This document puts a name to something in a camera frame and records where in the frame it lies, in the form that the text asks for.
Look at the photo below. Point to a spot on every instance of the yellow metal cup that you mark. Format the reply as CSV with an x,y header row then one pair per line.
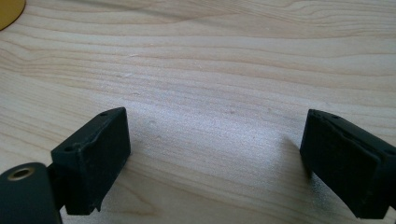
x,y
7,11

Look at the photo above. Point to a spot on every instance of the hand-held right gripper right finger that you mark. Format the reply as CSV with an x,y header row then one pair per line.
x,y
345,165

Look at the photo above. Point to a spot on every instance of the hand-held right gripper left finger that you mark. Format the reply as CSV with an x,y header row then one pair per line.
x,y
93,161

